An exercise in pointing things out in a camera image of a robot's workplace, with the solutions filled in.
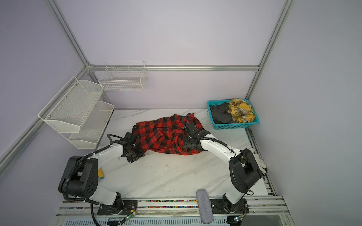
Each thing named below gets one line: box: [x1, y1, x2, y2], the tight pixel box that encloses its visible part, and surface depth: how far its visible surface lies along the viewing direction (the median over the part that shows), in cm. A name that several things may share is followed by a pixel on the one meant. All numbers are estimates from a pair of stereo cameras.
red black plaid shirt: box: [132, 112, 205, 156], surface depth 100 cm
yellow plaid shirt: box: [227, 98, 256, 123], surface depth 106 cm
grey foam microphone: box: [196, 188, 214, 225], surface depth 73 cm
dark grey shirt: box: [209, 102, 239, 124], surface depth 107 cm
